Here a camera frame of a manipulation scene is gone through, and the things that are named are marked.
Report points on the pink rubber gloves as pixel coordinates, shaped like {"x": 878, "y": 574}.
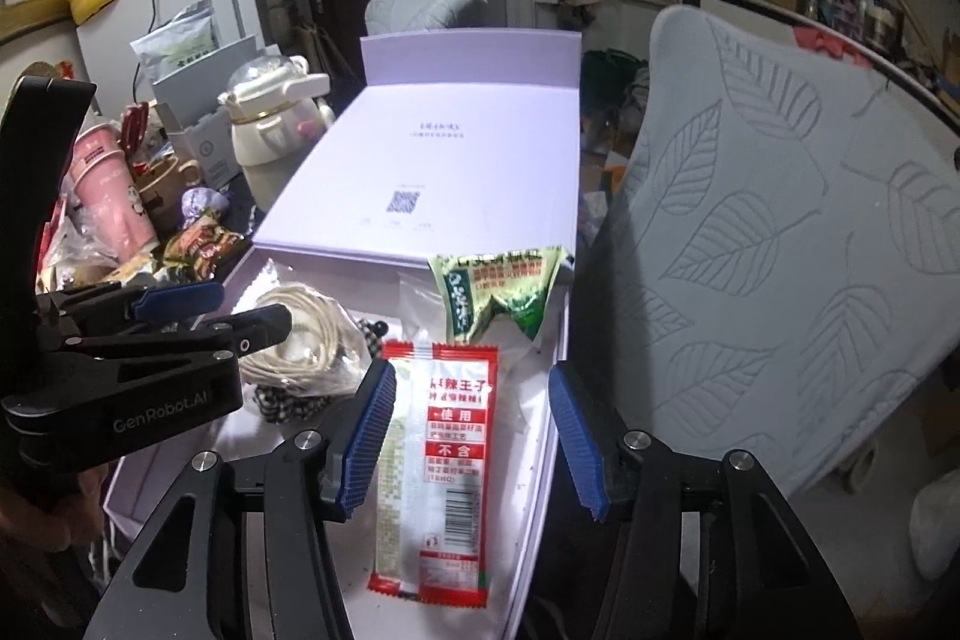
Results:
{"x": 825, "y": 42}

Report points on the green snack packet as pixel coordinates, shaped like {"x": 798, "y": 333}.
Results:
{"x": 502, "y": 295}

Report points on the white gift box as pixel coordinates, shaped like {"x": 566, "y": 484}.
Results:
{"x": 450, "y": 160}

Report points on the brown orange snack packet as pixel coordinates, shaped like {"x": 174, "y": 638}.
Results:
{"x": 202, "y": 248}

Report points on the dark green bag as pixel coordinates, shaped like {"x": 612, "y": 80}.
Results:
{"x": 607, "y": 81}

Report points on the red white snack packet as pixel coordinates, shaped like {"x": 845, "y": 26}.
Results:
{"x": 435, "y": 497}

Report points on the white plastic bag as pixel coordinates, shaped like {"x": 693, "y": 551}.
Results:
{"x": 937, "y": 527}

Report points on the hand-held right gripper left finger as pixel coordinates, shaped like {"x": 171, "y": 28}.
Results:
{"x": 367, "y": 445}

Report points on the green white tea bag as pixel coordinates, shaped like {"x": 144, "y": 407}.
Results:
{"x": 184, "y": 40}

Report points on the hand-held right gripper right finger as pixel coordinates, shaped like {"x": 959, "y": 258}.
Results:
{"x": 577, "y": 445}

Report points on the cream kettle bottle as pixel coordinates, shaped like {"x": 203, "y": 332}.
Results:
{"x": 277, "y": 160}

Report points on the clear plastic packet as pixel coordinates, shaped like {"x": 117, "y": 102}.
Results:
{"x": 420, "y": 310}

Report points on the large chair with leaf cover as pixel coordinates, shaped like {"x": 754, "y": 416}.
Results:
{"x": 750, "y": 235}

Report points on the person's left hand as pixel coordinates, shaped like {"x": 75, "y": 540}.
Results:
{"x": 45, "y": 509}

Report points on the striped black white cloth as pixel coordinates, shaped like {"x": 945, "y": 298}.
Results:
{"x": 289, "y": 406}

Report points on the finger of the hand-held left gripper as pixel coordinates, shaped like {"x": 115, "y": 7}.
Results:
{"x": 180, "y": 301}
{"x": 255, "y": 323}

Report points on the brown mug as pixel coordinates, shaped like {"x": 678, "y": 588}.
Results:
{"x": 169, "y": 183}

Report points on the pink paper cup stack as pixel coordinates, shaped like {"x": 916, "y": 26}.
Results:
{"x": 112, "y": 190}

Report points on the purple candy wrapper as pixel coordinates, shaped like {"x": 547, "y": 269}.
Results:
{"x": 204, "y": 206}

